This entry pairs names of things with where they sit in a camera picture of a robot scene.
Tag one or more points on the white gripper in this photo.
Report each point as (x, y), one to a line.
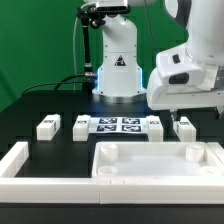
(164, 97)

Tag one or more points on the white square desk top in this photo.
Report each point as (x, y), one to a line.
(155, 159)

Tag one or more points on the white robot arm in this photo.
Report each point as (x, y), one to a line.
(120, 78)

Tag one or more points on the fiducial marker sheet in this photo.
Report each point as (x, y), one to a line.
(125, 125)

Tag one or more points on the white U-shaped obstacle fence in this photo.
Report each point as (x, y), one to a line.
(202, 189)

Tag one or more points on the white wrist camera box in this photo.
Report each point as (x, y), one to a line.
(174, 67)

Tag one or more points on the black camera stand pole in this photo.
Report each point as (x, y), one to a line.
(89, 18)

